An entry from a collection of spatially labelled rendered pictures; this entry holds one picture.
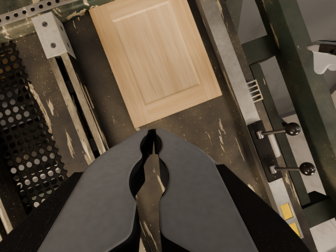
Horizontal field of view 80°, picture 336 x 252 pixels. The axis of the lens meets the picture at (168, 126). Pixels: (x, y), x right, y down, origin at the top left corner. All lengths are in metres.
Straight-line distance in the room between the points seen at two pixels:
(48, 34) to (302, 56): 0.79
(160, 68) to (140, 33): 0.13
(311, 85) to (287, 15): 0.24
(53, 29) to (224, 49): 0.52
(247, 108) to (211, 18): 0.31
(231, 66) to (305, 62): 0.24
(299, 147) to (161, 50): 3.83
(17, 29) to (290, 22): 0.86
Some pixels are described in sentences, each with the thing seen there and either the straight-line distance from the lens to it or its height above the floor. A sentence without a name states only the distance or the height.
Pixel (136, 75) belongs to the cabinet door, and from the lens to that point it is 0.69.
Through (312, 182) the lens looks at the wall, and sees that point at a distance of 4.07.
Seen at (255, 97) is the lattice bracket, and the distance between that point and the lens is 0.77.
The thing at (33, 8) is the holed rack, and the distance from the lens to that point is 0.80.
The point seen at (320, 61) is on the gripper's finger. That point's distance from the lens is 0.51.
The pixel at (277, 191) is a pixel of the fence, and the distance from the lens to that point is 0.79.
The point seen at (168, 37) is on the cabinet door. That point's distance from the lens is 0.73.
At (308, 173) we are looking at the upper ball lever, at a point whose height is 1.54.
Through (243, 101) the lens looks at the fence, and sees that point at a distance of 0.71.
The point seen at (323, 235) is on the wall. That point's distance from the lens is 3.84.
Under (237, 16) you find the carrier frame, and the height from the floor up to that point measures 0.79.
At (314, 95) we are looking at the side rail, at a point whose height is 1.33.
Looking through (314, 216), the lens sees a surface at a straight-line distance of 0.99.
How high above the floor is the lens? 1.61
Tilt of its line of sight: 33 degrees down
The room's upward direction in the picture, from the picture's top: 157 degrees clockwise
